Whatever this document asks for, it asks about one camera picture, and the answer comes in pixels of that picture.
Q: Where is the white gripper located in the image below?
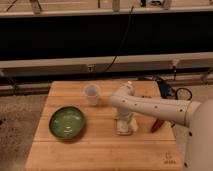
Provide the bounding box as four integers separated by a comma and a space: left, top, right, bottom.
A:
115, 108, 138, 132

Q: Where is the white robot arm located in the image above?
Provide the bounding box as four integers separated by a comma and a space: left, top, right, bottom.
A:
110, 83, 213, 171

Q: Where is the green ceramic bowl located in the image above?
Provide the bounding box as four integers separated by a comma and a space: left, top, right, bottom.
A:
49, 106, 86, 140

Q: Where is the brown oblong object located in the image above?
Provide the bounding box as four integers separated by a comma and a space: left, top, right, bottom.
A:
151, 119, 164, 133

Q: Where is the wooden cutting board table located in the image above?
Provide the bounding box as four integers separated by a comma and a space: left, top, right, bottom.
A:
25, 81, 182, 171

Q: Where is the blue black device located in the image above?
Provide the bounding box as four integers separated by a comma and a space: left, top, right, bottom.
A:
157, 81, 170, 98

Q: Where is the translucent plastic cup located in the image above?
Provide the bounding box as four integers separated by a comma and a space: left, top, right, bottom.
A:
84, 84, 101, 106

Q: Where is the black hanging cable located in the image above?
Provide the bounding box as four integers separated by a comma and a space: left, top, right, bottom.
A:
101, 4, 136, 74

